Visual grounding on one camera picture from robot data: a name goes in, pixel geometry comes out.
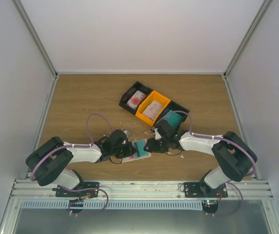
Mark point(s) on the black bin left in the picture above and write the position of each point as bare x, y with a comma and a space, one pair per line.
136, 86

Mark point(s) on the black bin right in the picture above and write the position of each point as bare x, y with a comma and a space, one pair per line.
176, 108

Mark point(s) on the black bin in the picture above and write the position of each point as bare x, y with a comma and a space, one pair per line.
176, 108
136, 86

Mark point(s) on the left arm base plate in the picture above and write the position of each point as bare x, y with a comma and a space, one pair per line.
82, 192

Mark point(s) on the grey slotted cable duct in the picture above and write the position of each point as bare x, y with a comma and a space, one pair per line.
114, 204

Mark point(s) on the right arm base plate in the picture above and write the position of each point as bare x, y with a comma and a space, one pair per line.
210, 198

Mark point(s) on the yellow bin middle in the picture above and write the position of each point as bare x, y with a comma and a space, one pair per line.
153, 96

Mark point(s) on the teal cards stack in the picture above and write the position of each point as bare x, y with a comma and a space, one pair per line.
174, 119

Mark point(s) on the beige leather card holder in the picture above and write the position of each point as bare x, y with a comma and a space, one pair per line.
140, 152

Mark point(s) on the red circle cards stack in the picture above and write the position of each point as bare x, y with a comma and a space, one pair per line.
135, 99

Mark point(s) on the teal card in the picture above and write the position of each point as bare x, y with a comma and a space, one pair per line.
139, 145

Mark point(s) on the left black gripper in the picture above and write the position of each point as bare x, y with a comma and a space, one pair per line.
130, 150

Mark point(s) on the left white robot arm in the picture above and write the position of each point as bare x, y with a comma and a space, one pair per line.
48, 163

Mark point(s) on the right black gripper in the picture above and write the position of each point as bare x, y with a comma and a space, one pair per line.
152, 147

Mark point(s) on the aluminium rail frame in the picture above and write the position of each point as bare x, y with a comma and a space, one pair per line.
140, 191

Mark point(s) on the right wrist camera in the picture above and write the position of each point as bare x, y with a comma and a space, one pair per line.
156, 133

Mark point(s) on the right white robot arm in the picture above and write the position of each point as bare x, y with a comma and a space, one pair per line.
235, 159

